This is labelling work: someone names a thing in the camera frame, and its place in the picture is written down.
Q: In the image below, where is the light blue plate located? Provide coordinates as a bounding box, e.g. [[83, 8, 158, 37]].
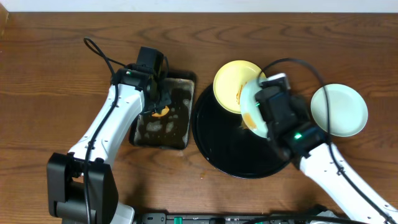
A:
[[240, 73, 286, 139]]

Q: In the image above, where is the green orange sponge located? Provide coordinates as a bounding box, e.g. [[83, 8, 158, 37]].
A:
[[152, 106, 170, 118]]

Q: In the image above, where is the yellow plate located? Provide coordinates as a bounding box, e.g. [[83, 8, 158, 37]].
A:
[[213, 60, 261, 114]]

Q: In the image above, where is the light green plate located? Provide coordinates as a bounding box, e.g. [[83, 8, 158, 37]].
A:
[[310, 84, 368, 137]]

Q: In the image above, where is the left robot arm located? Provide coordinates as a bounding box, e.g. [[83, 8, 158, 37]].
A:
[[47, 47, 170, 223]]

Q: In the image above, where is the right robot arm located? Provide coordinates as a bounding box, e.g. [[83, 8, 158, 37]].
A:
[[254, 73, 397, 223]]

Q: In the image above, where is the black rectangular soapy tray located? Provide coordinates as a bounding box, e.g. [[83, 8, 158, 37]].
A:
[[129, 70, 196, 150]]

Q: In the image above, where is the black round tray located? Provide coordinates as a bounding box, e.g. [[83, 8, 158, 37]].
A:
[[192, 85, 289, 179]]

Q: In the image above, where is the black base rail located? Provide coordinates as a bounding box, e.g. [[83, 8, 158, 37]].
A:
[[132, 210, 338, 224]]

